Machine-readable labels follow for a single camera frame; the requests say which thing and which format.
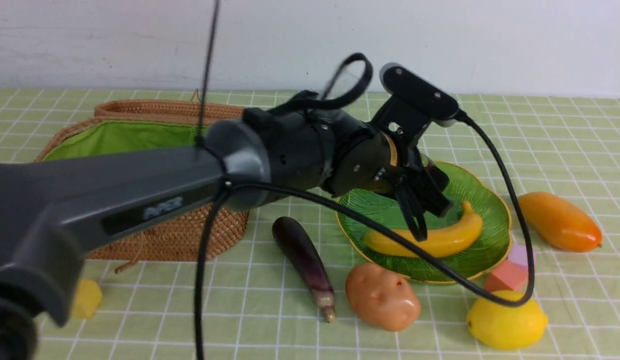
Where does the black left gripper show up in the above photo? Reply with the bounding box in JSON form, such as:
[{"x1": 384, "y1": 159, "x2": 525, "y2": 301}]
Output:
[{"x1": 370, "y1": 133, "x2": 452, "y2": 242}]

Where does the yellow toy banana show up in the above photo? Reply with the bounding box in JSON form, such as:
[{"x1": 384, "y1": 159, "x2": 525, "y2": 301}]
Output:
[{"x1": 362, "y1": 200, "x2": 483, "y2": 258}]

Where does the brown toy potato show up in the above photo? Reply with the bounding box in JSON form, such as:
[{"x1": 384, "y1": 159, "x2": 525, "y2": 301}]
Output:
[{"x1": 345, "y1": 262, "x2": 422, "y2": 332}]

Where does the purple toy eggplant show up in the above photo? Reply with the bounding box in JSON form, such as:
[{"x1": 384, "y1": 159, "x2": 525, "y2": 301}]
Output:
[{"x1": 271, "y1": 216, "x2": 336, "y2": 323}]

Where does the orange toy mango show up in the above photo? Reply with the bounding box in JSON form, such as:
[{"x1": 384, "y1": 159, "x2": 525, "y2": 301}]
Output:
[{"x1": 518, "y1": 191, "x2": 603, "y2": 253}]

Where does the yellow toy lemon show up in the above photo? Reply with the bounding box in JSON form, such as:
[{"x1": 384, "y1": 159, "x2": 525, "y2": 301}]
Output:
[{"x1": 467, "y1": 298, "x2": 548, "y2": 351}]

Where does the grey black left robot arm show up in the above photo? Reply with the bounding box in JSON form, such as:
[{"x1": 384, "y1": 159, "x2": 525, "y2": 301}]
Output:
[{"x1": 0, "y1": 89, "x2": 460, "y2": 360}]

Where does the green glass leaf plate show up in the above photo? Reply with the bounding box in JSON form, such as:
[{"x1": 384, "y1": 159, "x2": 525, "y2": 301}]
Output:
[{"x1": 336, "y1": 161, "x2": 512, "y2": 285}]

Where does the lilac foam cube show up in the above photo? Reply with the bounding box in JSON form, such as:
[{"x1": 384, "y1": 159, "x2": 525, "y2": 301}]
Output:
[{"x1": 508, "y1": 243, "x2": 528, "y2": 269}]

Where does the pink foam cube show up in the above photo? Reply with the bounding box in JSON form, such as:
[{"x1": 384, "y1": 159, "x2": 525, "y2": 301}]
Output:
[{"x1": 484, "y1": 260, "x2": 528, "y2": 292}]

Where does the green checkered tablecloth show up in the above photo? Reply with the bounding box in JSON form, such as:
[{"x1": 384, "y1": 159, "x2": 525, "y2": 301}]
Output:
[{"x1": 0, "y1": 88, "x2": 620, "y2": 360}]

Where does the woven wicker basket green lining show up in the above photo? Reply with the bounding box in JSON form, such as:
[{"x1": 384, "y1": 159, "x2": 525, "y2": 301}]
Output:
[{"x1": 36, "y1": 115, "x2": 249, "y2": 264}]

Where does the woven wicker basket lid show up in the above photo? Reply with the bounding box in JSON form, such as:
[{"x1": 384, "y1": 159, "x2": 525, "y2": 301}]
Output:
[{"x1": 94, "y1": 89, "x2": 250, "y2": 126}]

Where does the yellow foam block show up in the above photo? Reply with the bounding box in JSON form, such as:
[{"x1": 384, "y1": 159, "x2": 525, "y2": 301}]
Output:
[{"x1": 71, "y1": 278, "x2": 103, "y2": 320}]

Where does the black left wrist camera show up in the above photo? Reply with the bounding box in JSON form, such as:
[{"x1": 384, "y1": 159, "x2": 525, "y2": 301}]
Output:
[{"x1": 371, "y1": 63, "x2": 460, "y2": 150}]

